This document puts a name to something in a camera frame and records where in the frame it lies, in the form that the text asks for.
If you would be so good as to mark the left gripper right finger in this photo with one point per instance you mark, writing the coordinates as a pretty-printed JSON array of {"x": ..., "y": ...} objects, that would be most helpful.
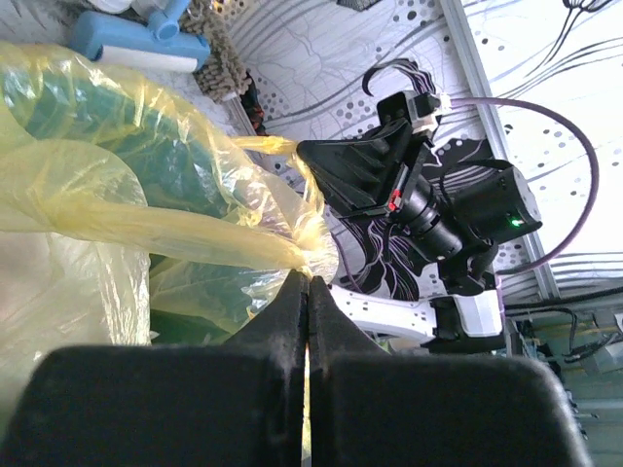
[{"x": 371, "y": 408}]

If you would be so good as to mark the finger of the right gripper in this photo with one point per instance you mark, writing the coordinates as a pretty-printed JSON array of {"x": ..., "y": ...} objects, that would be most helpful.
[{"x": 358, "y": 177}]

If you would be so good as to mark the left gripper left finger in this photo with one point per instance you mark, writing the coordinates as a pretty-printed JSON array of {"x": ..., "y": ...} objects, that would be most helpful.
[{"x": 239, "y": 403}]

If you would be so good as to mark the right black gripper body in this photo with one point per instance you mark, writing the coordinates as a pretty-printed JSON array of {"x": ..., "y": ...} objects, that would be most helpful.
[{"x": 414, "y": 205}]

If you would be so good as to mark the teal plastic trash bin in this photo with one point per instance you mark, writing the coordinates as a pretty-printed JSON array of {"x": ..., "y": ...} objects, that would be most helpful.
[{"x": 165, "y": 141}]

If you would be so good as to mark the yellow translucent trash bag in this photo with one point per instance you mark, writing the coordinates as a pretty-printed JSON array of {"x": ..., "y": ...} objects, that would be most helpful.
[{"x": 119, "y": 198}]

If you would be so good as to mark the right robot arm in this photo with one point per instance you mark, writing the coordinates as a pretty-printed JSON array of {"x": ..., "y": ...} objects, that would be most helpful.
[{"x": 460, "y": 290}]

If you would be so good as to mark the dark patterned cloth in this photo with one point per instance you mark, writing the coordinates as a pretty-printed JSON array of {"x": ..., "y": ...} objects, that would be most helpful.
[{"x": 252, "y": 107}]

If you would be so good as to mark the blue floor sweeper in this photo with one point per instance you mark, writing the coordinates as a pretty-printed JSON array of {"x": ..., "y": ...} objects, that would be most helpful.
[{"x": 159, "y": 43}]

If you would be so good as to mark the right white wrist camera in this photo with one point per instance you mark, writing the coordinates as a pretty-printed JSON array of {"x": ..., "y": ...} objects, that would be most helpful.
[{"x": 426, "y": 110}]

